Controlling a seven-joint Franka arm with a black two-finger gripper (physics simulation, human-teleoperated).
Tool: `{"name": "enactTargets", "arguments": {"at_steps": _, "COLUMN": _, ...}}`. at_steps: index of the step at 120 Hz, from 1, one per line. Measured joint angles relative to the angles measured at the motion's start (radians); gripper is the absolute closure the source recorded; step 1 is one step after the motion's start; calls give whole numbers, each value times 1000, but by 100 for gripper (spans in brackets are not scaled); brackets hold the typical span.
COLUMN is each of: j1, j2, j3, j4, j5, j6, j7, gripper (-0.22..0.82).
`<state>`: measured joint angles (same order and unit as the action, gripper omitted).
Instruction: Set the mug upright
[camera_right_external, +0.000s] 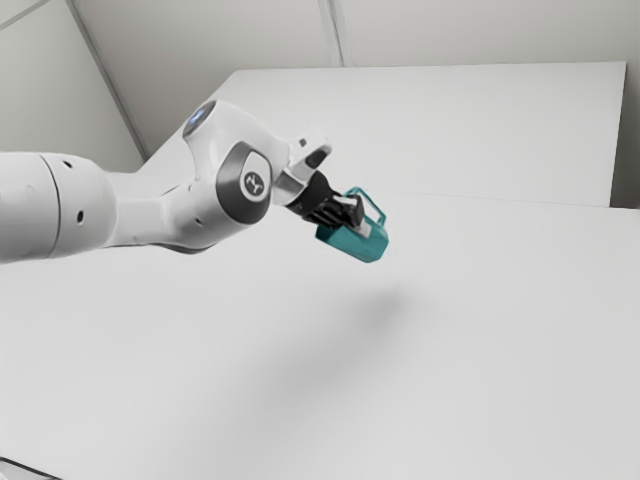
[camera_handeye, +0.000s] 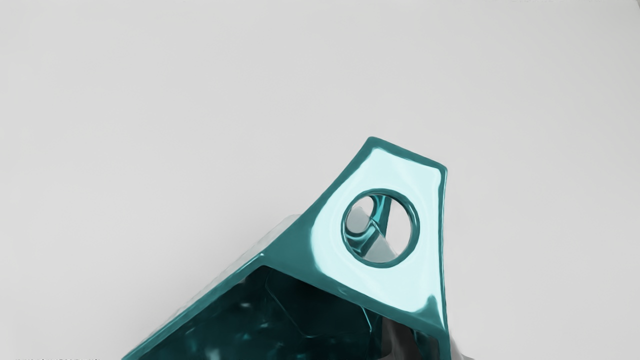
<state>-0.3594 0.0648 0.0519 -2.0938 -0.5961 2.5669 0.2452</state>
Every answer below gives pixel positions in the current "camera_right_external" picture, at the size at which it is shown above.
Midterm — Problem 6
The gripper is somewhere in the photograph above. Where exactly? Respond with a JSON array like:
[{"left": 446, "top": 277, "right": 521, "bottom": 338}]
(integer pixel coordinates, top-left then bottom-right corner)
[{"left": 290, "top": 171, "right": 370, "bottom": 232}]

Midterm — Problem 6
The teal faceted mug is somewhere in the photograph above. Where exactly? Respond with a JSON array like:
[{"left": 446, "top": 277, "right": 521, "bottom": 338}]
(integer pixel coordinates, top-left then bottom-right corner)
[{"left": 314, "top": 186, "right": 390, "bottom": 263}]

